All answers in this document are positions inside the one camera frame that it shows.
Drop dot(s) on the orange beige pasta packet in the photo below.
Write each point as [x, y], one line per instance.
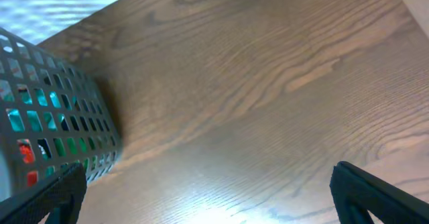
[28, 157]

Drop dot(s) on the green Nescafe coffee bag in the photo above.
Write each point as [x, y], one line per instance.
[65, 123]

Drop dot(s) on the grey plastic lattice basket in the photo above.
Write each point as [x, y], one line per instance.
[23, 62]

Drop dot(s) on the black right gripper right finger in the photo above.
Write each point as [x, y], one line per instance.
[359, 195]

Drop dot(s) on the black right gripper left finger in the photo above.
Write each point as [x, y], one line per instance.
[57, 199]

